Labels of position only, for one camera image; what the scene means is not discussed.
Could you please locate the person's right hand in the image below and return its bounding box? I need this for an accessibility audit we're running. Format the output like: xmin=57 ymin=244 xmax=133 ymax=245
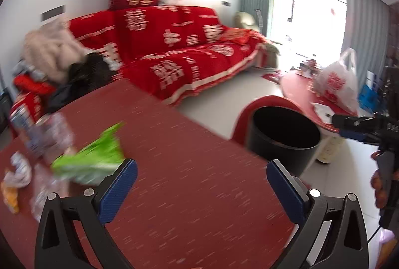
xmin=370 ymin=151 xmax=394 ymax=210

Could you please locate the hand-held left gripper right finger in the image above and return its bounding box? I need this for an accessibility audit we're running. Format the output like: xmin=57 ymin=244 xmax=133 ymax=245
xmin=266 ymin=159 xmax=370 ymax=269

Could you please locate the black trash bin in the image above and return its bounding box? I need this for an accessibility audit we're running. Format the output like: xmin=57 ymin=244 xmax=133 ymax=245
xmin=248 ymin=105 xmax=321 ymax=178

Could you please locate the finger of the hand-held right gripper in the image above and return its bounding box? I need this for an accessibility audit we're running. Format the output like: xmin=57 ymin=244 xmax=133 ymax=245
xmin=339 ymin=128 xmax=382 ymax=145
xmin=332 ymin=113 xmax=387 ymax=130

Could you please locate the blue white drink can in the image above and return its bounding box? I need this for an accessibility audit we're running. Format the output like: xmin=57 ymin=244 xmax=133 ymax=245
xmin=10 ymin=103 xmax=35 ymax=145

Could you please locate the red covered sofa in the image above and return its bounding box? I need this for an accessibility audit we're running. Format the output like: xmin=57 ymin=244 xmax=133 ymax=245
xmin=9 ymin=5 xmax=272 ymax=133

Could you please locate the small red embroidered cushion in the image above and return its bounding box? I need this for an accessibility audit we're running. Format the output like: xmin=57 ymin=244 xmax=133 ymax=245
xmin=218 ymin=29 xmax=252 ymax=46

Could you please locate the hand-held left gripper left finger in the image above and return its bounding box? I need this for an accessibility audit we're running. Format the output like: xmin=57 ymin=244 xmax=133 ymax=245
xmin=35 ymin=159 xmax=138 ymax=269

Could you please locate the white paper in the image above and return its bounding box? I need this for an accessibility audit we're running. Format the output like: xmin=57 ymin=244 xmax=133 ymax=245
xmin=2 ymin=151 xmax=32 ymax=188

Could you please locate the green plastic bag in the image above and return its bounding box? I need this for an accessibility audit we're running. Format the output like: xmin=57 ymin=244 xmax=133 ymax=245
xmin=51 ymin=122 xmax=126 ymax=186

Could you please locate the beige fluffy coat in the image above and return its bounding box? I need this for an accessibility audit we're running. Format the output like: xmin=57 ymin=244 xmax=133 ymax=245
xmin=23 ymin=18 xmax=90 ymax=85

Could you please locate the clear plastic cup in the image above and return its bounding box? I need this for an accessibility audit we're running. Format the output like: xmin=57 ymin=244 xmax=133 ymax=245
xmin=34 ymin=113 xmax=75 ymax=161

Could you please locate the round red coffee table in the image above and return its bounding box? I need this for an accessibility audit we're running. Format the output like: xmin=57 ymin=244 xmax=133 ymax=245
xmin=280 ymin=70 xmax=372 ymax=164

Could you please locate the white plastic shopping bag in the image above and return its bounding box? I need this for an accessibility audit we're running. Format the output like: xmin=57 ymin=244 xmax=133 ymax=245
xmin=313 ymin=48 xmax=360 ymax=114

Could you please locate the blue plastic stool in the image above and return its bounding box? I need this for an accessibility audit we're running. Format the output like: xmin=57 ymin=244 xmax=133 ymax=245
xmin=358 ymin=84 xmax=380 ymax=111

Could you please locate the white napkin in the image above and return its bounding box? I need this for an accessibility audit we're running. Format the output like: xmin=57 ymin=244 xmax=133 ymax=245
xmin=312 ymin=102 xmax=358 ymax=125

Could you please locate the black clothing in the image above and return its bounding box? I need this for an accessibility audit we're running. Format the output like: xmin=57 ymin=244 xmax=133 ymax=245
xmin=47 ymin=52 xmax=116 ymax=114

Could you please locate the pile of mixed clothes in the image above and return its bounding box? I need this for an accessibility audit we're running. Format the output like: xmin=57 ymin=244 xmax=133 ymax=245
xmin=12 ymin=60 xmax=57 ymax=99

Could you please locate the small yellow wrapper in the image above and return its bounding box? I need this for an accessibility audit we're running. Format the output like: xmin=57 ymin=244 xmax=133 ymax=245
xmin=0 ymin=181 xmax=20 ymax=215

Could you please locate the grey wall switch panel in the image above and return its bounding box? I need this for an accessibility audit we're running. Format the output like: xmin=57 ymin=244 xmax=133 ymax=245
xmin=40 ymin=5 xmax=67 ymax=22

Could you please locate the grey green curtain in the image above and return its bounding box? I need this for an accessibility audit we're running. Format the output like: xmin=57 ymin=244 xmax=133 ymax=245
xmin=344 ymin=0 xmax=391 ymax=71
xmin=240 ymin=0 xmax=275 ymax=39

